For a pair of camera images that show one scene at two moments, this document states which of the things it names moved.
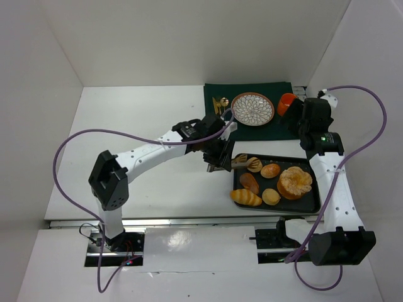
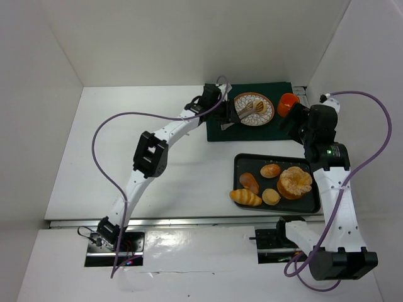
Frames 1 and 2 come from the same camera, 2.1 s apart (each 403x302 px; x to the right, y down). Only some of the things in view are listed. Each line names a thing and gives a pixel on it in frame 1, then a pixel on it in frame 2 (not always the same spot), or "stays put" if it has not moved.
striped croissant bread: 245,197 stays put
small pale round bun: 257,170 → 260,106
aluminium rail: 76,224 stays put
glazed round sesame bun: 269,170 stays put
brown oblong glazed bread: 248,182 stays put
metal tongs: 239,162 → 249,109
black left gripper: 225,156 → 229,111
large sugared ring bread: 293,183 stays put
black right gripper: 294,111 stays put
